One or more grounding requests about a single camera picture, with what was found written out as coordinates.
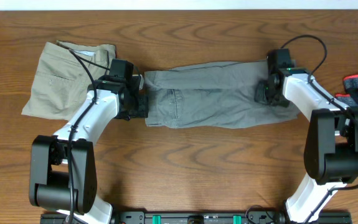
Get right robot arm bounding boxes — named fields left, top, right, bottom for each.
left=255, top=68, right=358, bottom=223

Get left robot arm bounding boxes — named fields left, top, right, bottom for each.
left=29, top=78, right=148, bottom=223

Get folded khaki shorts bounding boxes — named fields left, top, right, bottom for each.
left=22, top=41, right=116, bottom=120

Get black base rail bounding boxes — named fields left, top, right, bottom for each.
left=40, top=210, right=352, bottom=224

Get grey shorts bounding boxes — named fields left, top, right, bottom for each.
left=144, top=60, right=299, bottom=129

